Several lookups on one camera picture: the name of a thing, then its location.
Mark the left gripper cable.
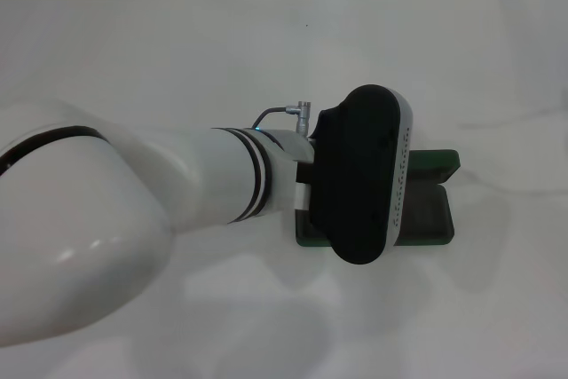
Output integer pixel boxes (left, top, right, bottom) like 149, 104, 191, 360
249, 101, 314, 137

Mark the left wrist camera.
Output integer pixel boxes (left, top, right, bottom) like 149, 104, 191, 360
308, 83, 414, 267

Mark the green glasses case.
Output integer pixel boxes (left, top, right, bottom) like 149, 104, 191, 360
295, 148, 461, 249

